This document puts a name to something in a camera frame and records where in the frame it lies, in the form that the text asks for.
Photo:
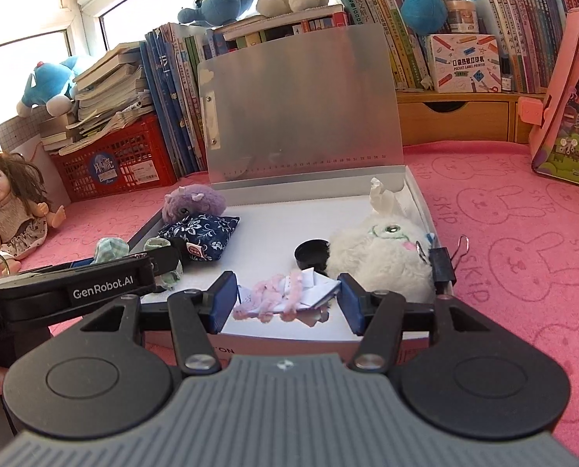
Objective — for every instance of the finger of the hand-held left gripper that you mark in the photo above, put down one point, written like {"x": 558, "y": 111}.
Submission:
{"x": 165, "y": 260}
{"x": 99, "y": 263}

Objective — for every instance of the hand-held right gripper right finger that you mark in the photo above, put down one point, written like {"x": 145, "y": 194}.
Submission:
{"x": 352, "y": 311}

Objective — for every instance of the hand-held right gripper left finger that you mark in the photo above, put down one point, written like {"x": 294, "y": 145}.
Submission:
{"x": 223, "y": 301}

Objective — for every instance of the green checked cloth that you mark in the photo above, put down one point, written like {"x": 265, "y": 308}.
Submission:
{"x": 109, "y": 248}

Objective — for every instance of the small white paper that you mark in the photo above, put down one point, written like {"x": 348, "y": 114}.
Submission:
{"x": 246, "y": 294}

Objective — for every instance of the white printed paper slip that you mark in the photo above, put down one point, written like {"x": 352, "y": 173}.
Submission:
{"x": 318, "y": 292}

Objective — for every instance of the pink pipe cleaner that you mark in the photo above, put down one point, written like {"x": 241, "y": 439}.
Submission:
{"x": 270, "y": 292}

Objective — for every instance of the purple plush toy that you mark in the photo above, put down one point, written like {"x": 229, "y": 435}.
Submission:
{"x": 197, "y": 202}

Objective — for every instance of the black round lid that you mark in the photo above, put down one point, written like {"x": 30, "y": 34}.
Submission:
{"x": 311, "y": 253}

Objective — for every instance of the grey cardboard box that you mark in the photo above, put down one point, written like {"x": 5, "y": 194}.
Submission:
{"x": 294, "y": 107}

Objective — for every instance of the blue floral pouch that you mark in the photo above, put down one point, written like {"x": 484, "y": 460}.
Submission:
{"x": 206, "y": 233}

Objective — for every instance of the clear glass pitcher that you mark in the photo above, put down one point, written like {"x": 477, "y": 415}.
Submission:
{"x": 0, "y": 255}

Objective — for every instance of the black binder clip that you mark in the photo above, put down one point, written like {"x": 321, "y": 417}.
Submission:
{"x": 442, "y": 265}

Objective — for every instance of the red plastic crate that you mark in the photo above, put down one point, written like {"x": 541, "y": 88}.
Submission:
{"x": 133, "y": 160}

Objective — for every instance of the brown-haired doll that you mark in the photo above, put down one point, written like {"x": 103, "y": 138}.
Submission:
{"x": 7, "y": 189}

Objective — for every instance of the row of blue upright books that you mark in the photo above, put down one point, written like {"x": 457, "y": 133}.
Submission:
{"x": 172, "y": 97}

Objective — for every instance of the pink rabbit-print table cloth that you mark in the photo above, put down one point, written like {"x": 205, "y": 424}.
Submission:
{"x": 513, "y": 253}

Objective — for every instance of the stack of worn books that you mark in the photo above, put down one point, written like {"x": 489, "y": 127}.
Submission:
{"x": 109, "y": 92}

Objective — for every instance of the blue plush toy with tag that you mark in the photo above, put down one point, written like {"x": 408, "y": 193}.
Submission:
{"x": 43, "y": 82}

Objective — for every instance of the wooden drawer organizer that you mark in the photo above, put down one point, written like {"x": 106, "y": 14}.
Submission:
{"x": 464, "y": 116}

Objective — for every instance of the small flat book stack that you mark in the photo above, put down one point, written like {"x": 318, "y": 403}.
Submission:
{"x": 289, "y": 24}

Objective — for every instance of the label printer box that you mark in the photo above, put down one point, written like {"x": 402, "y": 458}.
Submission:
{"x": 464, "y": 63}

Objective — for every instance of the row of colourful books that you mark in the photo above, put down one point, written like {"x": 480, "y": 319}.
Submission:
{"x": 391, "y": 19}

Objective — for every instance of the pink triangular bag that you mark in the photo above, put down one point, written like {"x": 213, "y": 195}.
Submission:
{"x": 574, "y": 107}

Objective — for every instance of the clear round container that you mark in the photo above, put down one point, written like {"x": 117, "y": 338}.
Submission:
{"x": 460, "y": 12}

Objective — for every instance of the white window frame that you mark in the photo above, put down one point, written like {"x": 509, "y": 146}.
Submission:
{"x": 87, "y": 0}

